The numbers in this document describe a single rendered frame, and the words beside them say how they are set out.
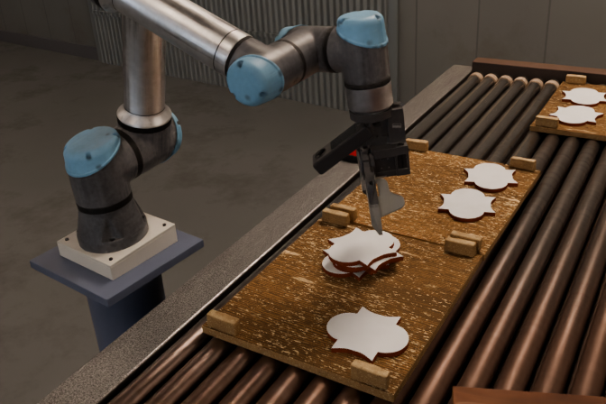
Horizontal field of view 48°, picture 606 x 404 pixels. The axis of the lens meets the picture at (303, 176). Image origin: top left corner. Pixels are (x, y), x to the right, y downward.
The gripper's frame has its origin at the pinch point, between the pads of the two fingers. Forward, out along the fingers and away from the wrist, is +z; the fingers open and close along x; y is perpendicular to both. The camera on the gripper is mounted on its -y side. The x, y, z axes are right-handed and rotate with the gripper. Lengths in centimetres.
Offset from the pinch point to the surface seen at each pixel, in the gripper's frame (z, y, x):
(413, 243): 12.5, 8.3, 8.8
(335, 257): 7.3, -7.3, -0.1
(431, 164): 13, 20, 44
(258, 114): 97, -43, 344
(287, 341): 10.7, -17.0, -17.6
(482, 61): 13, 54, 121
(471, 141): 16, 34, 62
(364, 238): 7.8, -1.2, 5.7
